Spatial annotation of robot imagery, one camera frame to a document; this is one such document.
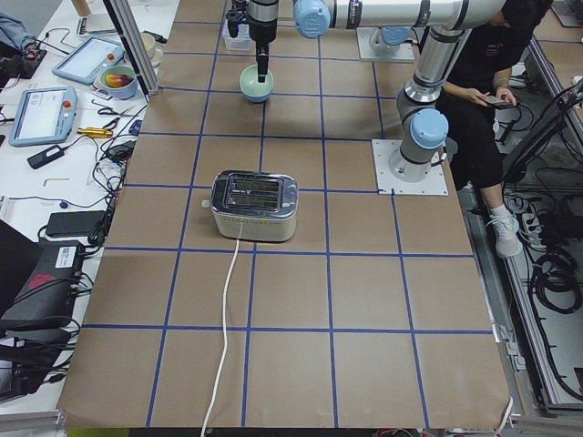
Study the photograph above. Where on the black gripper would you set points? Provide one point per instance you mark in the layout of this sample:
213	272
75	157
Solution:
262	28

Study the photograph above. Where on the green bowl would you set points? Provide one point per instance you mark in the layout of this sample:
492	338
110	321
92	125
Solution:
249	85

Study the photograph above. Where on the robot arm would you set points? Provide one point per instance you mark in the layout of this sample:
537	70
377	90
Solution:
386	41
449	24

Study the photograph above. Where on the cream bowl on saucer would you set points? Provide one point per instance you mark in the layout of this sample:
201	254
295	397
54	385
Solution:
153	49

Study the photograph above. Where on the blue bowl with fruit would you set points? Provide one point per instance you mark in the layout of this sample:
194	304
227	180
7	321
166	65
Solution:
119	81

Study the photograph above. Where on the clear plastic container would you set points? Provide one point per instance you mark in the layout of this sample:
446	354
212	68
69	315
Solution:
235	32

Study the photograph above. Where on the black scissors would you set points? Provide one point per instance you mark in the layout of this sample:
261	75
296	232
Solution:
105	110

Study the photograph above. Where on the upper teach pendant tablet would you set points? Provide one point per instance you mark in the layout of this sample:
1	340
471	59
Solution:
84	63

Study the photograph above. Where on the teach pendant tablet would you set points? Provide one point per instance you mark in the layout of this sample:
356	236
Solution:
44	116
84	63

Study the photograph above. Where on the yellow screwdriver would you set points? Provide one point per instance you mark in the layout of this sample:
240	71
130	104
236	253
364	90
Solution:
95	132

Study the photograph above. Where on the person in black shirt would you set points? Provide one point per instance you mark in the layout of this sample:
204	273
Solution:
483	70

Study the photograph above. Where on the black power adapter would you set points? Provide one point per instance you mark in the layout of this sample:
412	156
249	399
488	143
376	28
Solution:
45	156

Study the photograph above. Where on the lower teach pendant tablet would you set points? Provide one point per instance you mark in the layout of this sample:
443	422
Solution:
44	116

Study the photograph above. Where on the black smartphone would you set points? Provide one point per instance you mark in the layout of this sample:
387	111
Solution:
498	103

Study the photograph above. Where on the black laptop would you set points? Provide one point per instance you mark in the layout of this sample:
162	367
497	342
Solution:
37	280

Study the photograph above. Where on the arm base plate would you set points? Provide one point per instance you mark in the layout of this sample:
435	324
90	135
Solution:
405	54
397	176

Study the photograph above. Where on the aluminium frame post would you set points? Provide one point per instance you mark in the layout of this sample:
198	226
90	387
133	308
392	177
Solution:
123	20

